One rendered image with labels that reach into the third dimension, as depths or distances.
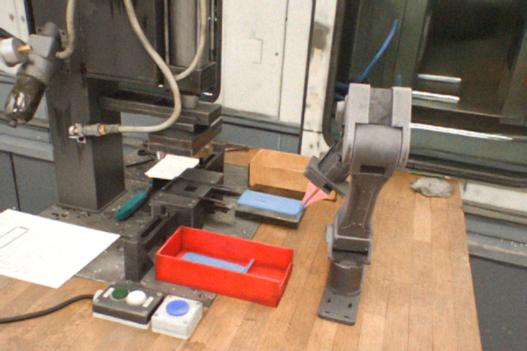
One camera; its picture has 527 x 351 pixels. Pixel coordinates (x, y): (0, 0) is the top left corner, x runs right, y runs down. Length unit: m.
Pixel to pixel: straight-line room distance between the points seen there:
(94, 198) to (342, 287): 0.63
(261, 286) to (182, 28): 0.53
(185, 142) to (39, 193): 1.43
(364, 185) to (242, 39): 1.02
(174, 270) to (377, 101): 0.50
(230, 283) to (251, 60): 0.95
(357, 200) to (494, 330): 1.18
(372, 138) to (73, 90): 0.70
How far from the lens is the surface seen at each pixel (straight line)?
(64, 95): 1.25
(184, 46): 1.10
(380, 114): 0.84
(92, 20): 1.16
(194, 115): 1.13
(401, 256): 1.21
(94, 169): 1.27
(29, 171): 2.43
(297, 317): 0.98
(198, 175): 1.30
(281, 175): 1.40
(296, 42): 1.70
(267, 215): 1.26
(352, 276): 1.01
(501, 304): 1.92
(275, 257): 1.08
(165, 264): 1.03
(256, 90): 1.78
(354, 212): 0.91
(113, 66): 1.16
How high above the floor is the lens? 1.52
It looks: 25 degrees down
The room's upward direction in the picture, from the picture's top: 4 degrees clockwise
